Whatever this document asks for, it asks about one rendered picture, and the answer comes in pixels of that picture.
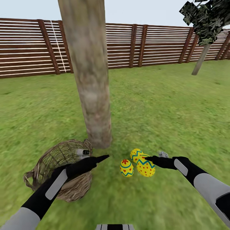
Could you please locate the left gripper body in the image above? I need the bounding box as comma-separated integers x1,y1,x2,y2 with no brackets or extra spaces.
74,156,97,176

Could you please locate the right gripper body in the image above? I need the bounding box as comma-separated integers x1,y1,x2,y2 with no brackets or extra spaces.
153,156,169,169

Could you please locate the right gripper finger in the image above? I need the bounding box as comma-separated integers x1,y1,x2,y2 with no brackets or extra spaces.
145,156,153,161

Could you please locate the wicker basket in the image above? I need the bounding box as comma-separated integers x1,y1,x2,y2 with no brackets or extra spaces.
23,139,93,202

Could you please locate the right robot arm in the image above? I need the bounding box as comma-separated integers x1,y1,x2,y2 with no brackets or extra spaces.
145,151,230,229

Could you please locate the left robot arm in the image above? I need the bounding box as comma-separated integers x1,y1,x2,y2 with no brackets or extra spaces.
0,149,109,230

